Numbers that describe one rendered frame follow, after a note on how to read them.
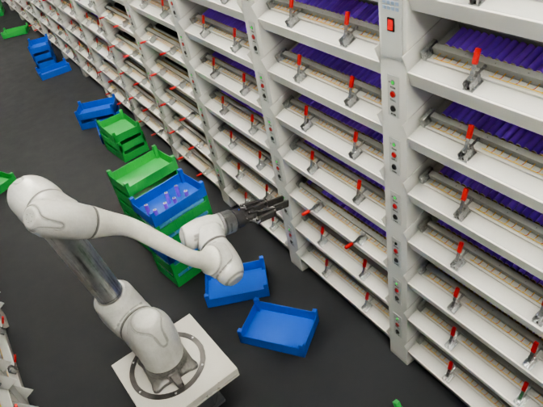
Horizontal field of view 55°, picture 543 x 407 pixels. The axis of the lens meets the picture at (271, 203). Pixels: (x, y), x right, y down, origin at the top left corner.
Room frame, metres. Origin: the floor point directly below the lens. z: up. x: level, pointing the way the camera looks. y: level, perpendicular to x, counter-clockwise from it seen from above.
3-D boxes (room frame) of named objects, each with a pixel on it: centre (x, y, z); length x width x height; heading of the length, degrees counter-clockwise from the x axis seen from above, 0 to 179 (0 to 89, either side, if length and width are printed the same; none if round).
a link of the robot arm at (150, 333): (1.26, 0.51, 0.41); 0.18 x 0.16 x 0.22; 38
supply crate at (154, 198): (2.05, 0.47, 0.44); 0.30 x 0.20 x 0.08; 125
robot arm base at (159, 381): (1.23, 0.50, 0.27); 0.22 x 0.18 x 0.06; 27
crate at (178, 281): (2.05, 0.47, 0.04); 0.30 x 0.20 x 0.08; 125
